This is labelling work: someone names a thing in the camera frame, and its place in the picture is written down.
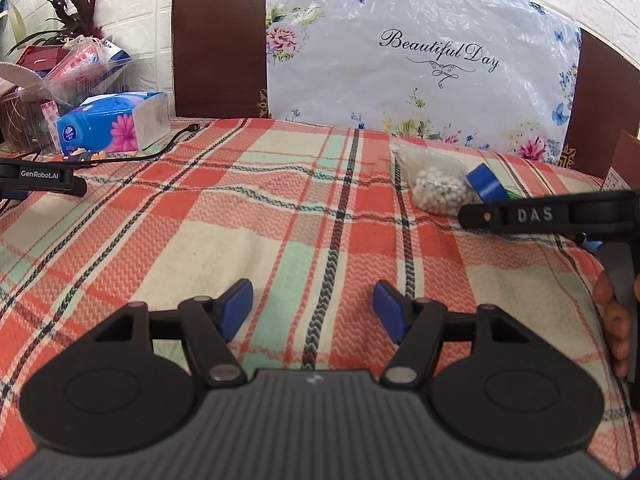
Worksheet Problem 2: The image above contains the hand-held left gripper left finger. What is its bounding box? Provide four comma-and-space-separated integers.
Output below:
85, 277, 254, 388

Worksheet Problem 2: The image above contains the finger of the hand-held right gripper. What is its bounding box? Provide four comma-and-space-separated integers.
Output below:
458, 201, 513, 234

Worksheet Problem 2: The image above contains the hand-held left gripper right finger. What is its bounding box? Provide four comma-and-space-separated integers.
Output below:
372, 280, 539, 389

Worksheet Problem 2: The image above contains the person's right hand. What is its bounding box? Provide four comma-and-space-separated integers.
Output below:
594, 270, 632, 378

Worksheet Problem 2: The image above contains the blue tape roll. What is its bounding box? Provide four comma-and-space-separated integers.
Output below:
464, 163, 507, 202

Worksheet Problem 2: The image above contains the bag of white beads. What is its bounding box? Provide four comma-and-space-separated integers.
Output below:
389, 141, 483, 216

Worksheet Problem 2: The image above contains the brown cardboard box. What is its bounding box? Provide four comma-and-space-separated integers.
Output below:
600, 129, 640, 195

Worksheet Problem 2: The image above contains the plaid blanket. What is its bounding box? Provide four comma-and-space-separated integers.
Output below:
0, 117, 640, 466

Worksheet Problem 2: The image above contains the floral plastic bedding bag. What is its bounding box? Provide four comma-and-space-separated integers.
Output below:
265, 0, 583, 163

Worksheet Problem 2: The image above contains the blue floral tissue pack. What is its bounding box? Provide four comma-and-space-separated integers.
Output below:
56, 91, 171, 157

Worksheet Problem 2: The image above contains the spare black gripper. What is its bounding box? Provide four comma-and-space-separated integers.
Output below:
0, 157, 88, 201

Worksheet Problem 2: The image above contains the dark wooden headboard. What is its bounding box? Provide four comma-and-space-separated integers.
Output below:
171, 0, 640, 171

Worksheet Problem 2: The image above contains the blue and white packet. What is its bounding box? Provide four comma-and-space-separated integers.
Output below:
97, 40, 132, 68

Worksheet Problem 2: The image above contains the clear plastic storage box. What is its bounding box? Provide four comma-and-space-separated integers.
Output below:
0, 52, 133, 153

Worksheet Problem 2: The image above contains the pink snack packet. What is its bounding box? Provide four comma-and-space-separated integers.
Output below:
47, 40, 101, 81

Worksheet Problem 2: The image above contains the red flat box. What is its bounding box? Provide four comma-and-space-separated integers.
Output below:
15, 45, 68, 68

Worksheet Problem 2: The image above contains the dark red leafy plant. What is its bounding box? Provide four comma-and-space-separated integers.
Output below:
7, 0, 111, 56

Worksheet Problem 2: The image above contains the green leafy plant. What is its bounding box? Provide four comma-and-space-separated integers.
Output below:
0, 0, 26, 43

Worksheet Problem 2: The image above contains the black cable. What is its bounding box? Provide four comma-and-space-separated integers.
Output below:
65, 124, 201, 163

